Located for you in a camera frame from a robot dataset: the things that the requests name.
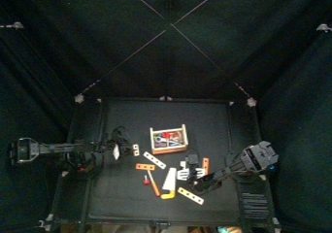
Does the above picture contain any orange holed strip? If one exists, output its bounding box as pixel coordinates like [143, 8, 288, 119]
[201, 157, 211, 176]

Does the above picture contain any yellow holed strip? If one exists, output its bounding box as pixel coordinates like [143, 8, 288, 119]
[176, 186, 205, 206]

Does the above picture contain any orange three-holed block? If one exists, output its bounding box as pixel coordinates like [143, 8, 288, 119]
[135, 163, 157, 172]

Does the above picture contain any long cream holed strip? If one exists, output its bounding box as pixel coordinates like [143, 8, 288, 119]
[143, 150, 167, 170]

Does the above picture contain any wooden toy toolbox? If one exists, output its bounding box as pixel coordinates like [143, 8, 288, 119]
[149, 123, 189, 155]

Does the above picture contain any orange toy screwdriver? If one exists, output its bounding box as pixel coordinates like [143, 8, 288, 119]
[147, 170, 163, 198]

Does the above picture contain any white toy saw yellow handle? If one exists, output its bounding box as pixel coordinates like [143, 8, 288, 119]
[160, 167, 179, 200]

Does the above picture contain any thin diagonal brace wire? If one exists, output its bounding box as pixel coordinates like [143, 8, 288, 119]
[120, 0, 253, 99]
[79, 0, 231, 95]

